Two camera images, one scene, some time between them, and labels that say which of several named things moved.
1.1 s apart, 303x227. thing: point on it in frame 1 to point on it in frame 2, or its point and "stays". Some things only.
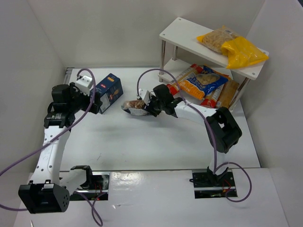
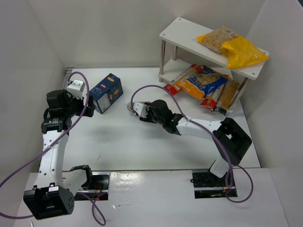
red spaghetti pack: x=210 y=100 stays
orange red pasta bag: x=183 y=84 stays
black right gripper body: x=150 y=109 to x=144 y=118
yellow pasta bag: x=241 y=54 stays
